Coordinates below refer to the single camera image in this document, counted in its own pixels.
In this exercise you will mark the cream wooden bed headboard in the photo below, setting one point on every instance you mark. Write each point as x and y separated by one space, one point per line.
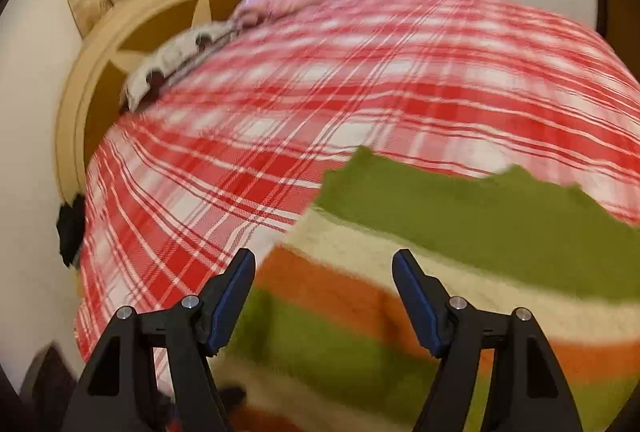
80 86

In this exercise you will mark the green striped knitted sweater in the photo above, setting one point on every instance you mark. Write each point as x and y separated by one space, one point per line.
500 222

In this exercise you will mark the red plaid bed sheet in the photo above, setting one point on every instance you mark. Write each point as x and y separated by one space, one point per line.
350 76

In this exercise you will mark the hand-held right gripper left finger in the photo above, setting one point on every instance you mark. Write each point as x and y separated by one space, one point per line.
227 307

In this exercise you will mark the brown patterned pillow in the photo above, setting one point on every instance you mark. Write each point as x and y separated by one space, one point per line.
170 54

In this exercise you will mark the dark clothes pile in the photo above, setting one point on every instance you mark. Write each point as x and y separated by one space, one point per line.
72 232

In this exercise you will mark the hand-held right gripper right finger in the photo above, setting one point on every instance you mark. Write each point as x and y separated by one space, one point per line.
420 307

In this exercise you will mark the brown wooden door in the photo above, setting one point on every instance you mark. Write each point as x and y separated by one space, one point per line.
617 1

